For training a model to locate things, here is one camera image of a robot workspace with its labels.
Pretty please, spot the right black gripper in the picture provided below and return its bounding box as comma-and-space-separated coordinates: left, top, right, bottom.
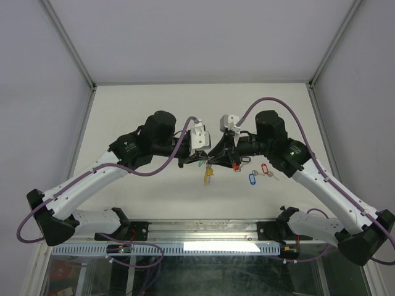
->
207, 133, 272, 168

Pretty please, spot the keyring with yellow handle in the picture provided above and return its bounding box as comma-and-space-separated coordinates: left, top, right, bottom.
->
202, 158, 214, 186

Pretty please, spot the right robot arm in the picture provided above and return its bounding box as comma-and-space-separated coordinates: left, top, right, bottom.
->
208, 110, 394, 266

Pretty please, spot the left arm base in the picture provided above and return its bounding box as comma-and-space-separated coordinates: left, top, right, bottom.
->
94, 207, 150, 242

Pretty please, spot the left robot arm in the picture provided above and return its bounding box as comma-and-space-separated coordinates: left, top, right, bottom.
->
27, 110, 211, 247

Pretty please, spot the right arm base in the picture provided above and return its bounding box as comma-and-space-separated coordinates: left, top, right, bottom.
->
256, 206, 300, 244

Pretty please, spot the blue tag key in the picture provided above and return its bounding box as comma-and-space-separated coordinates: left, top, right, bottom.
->
248, 170, 265, 186

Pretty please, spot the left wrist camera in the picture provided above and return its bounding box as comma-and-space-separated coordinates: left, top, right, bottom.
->
189, 120, 211, 154

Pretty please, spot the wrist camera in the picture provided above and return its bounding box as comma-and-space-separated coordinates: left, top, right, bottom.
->
219, 114, 241, 139
189, 120, 211, 154

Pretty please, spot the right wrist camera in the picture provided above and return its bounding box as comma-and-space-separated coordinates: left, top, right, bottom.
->
219, 114, 241, 139

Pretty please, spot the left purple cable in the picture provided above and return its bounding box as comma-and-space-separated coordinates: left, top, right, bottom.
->
15, 116, 198, 245

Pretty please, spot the purple cable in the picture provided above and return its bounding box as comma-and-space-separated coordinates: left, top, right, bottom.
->
236, 97, 395, 265
15, 116, 198, 245

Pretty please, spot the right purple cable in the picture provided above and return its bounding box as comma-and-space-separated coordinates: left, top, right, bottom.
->
236, 97, 395, 265

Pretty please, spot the aluminium mounting rail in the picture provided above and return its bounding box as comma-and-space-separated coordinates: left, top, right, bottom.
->
70, 218, 340, 244

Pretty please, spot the white slotted cable duct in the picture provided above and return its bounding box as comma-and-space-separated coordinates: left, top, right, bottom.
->
52, 242, 281, 257

